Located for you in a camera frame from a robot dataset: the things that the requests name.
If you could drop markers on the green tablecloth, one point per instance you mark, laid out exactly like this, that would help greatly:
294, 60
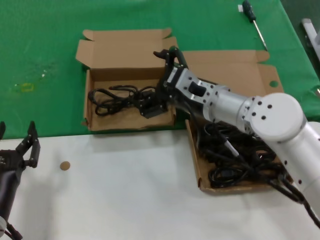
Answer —
37, 37

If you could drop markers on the cardboard box with torn rim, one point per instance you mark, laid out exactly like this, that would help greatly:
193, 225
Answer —
117, 57

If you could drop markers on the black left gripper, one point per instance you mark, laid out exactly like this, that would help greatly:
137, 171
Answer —
8, 160

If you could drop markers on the grey metal frame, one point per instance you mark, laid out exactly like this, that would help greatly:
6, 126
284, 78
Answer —
308, 27

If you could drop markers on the small white tape piece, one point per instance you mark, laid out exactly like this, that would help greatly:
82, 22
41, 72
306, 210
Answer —
239, 8

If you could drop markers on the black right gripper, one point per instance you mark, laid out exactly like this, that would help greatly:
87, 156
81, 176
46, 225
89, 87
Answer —
163, 96

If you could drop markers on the brown round cardboard disc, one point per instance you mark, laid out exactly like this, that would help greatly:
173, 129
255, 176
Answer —
65, 166

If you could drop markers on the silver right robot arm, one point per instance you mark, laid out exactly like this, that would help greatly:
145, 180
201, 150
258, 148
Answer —
225, 100

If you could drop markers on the large brown cardboard box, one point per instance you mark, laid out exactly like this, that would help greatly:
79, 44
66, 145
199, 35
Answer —
225, 65

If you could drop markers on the yellow square mark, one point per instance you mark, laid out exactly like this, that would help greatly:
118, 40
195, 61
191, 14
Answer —
32, 88

